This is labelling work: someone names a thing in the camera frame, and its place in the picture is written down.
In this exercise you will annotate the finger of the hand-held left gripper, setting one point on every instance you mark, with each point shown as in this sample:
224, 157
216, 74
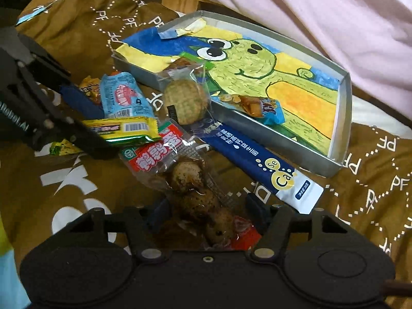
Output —
93, 143
80, 103

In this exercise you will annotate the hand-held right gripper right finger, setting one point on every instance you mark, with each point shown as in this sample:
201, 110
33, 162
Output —
254, 206

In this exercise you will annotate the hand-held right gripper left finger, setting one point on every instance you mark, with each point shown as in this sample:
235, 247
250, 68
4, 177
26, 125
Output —
162, 214

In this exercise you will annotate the yellow green snack packet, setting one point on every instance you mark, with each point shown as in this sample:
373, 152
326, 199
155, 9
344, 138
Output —
128, 128

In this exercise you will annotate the light blue snack packet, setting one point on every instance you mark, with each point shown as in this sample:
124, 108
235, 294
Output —
122, 96

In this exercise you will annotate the red label egg packet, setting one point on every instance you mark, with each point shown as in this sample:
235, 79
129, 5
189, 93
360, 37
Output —
190, 173

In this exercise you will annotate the blue white sachet stick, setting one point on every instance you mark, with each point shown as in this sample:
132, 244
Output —
244, 154

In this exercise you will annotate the round biscuit clear packet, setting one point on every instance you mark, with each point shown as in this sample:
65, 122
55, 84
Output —
185, 101

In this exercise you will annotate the metal tray with cartoon picture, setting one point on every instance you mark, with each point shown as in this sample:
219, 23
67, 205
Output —
289, 80

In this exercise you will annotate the small orange snack packet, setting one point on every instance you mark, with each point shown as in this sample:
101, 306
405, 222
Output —
90, 88

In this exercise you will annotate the blue orange snack packet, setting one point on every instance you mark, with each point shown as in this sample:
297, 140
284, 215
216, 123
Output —
257, 106

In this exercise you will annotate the brown snack packet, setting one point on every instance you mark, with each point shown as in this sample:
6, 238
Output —
180, 64

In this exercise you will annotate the brown printed blanket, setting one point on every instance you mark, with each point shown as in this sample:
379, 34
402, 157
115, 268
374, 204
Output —
370, 199

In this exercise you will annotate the torn paper scrap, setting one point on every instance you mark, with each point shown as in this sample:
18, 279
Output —
183, 29

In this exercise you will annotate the colourful printed cloth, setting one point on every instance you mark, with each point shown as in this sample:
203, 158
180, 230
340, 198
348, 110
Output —
8, 264

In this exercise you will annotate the white bed sheet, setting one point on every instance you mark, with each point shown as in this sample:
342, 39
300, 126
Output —
373, 109

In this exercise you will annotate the pink cloth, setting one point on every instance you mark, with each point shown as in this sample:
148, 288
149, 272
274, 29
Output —
322, 13

